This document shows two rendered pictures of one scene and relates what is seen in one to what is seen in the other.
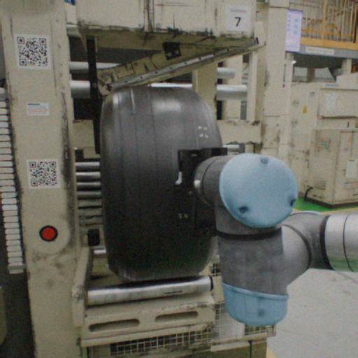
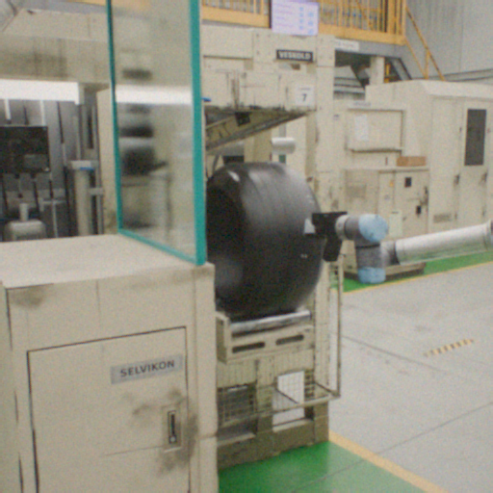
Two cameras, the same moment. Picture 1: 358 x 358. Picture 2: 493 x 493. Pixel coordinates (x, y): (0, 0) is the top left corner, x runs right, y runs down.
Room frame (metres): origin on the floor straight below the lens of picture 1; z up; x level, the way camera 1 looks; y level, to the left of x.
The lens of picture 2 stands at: (-1.19, 0.72, 1.51)
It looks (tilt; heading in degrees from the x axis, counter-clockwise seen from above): 10 degrees down; 344
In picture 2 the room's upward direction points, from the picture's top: 1 degrees counter-clockwise
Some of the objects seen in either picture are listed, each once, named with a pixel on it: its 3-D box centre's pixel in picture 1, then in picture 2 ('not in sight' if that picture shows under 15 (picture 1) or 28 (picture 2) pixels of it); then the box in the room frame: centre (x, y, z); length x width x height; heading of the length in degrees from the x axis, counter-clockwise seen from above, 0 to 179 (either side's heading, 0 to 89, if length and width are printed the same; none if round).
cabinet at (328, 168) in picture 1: (342, 166); (383, 221); (5.05, -2.75, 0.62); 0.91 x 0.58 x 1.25; 110
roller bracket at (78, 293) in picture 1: (85, 271); (203, 319); (0.87, 0.28, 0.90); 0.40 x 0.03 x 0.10; 12
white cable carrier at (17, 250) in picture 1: (12, 184); not in sight; (0.79, 0.43, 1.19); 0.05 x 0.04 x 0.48; 12
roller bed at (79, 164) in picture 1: (80, 196); not in sight; (1.23, 0.40, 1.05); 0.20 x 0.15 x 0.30; 102
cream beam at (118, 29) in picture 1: (165, 22); (237, 92); (1.22, 0.04, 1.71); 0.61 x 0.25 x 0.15; 102
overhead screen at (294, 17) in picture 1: (282, 30); (294, 28); (4.61, -1.48, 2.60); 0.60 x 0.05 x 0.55; 110
